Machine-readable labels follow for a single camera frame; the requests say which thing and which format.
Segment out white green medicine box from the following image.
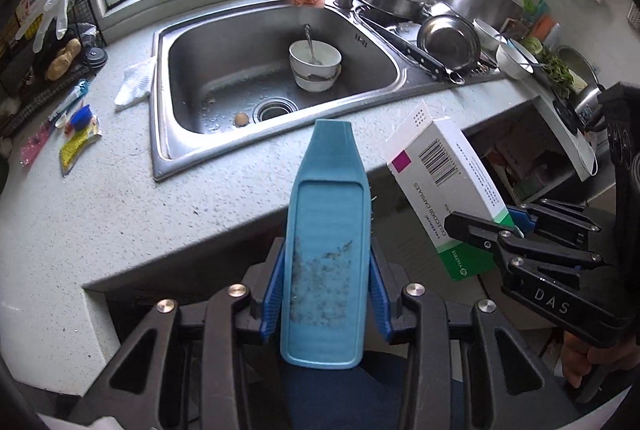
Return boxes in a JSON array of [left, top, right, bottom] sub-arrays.
[[383, 102, 514, 281]]

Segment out blue plastic tray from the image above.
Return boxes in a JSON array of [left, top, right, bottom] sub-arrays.
[[280, 120, 371, 369]]

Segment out yellow snack packet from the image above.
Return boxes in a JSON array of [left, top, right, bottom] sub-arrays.
[[58, 118, 102, 176]]

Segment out blue round lid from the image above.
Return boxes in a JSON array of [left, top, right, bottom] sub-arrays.
[[65, 104, 93, 134]]

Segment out white paper towel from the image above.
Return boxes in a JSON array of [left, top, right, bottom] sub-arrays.
[[114, 57, 156, 112]]

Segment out blue white plastic wrapper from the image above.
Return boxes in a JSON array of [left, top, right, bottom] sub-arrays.
[[47, 78, 90, 124]]

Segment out person's right hand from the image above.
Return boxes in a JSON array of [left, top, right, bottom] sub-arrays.
[[561, 332, 639, 388]]

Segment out person's legs in jeans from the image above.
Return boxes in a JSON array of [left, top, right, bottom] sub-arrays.
[[279, 351, 408, 429]]

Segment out steel pan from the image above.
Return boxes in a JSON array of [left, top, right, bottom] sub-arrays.
[[416, 15, 480, 72]]

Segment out eggshell in sink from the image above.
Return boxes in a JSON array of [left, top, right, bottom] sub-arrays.
[[234, 112, 250, 127]]

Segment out white ceramic bowl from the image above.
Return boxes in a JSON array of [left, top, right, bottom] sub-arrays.
[[288, 40, 343, 93]]

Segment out stainless steel sink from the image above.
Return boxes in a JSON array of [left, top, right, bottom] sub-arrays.
[[150, 0, 507, 183]]

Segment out metal spoon in bowl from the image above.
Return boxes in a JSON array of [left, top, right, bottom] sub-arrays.
[[304, 23, 322, 66]]

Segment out ginger root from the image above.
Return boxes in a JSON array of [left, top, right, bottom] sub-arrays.
[[44, 38, 81, 81]]

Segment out white rubber glove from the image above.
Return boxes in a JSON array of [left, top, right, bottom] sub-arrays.
[[15, 0, 70, 54]]

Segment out black wire rack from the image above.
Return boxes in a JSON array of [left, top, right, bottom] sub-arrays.
[[1, 0, 106, 137]]

